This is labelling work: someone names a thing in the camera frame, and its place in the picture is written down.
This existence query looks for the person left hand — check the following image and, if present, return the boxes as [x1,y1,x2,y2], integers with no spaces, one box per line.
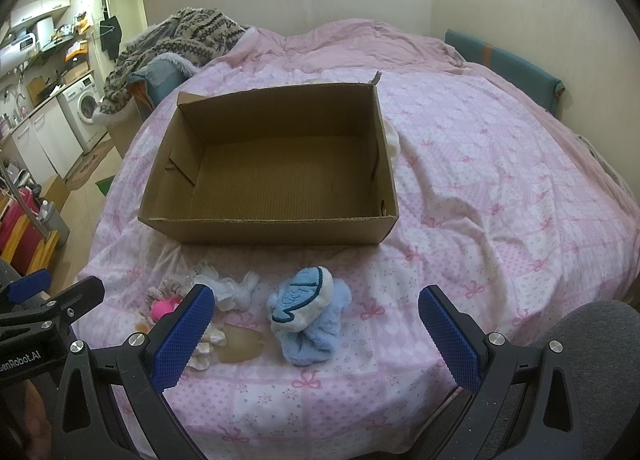
[1,380,52,459]

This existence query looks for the light blue fluffy socks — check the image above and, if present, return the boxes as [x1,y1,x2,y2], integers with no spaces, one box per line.
[267,266,352,368]

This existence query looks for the cream floral scrunchie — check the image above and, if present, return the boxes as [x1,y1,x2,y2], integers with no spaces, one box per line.
[186,324,227,371]

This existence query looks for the teal headboard cushion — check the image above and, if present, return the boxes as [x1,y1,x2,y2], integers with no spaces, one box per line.
[444,29,565,117]

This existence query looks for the wooden chair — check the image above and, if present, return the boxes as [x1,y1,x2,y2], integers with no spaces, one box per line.
[1,214,60,276]

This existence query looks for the brown cardboard box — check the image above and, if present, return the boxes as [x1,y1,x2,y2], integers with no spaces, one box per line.
[139,81,398,246]

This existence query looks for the black hanging garment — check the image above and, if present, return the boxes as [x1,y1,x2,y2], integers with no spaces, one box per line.
[100,16,122,62]

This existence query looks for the pink heart plush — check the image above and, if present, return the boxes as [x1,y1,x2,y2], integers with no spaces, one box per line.
[150,297,181,323]

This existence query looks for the white kitchen cabinets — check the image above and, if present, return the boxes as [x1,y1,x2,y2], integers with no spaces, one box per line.
[10,98,82,185]

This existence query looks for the pink patterned bed quilt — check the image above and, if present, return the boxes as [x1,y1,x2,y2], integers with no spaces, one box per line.
[75,20,639,459]

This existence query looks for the red suitcase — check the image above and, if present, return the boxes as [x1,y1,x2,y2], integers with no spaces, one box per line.
[1,196,41,276]

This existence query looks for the tan beige sock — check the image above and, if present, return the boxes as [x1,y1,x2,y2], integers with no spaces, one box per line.
[217,324,264,364]

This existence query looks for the patterned floor mat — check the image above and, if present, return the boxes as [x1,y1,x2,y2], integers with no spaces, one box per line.
[65,139,115,191]

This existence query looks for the white cloth beside box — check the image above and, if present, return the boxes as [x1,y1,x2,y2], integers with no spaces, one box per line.
[383,118,401,169]

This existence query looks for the white mesh sock bundle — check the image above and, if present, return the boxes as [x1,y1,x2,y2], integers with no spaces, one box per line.
[193,269,260,312]

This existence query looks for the knitted patterned blanket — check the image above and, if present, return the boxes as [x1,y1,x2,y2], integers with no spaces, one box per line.
[92,8,250,127]

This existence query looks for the beige grey scrunchie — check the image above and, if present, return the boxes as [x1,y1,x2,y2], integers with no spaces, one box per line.
[145,277,191,313]

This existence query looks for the white washing machine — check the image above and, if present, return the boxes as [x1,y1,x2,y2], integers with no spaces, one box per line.
[58,72,107,154]

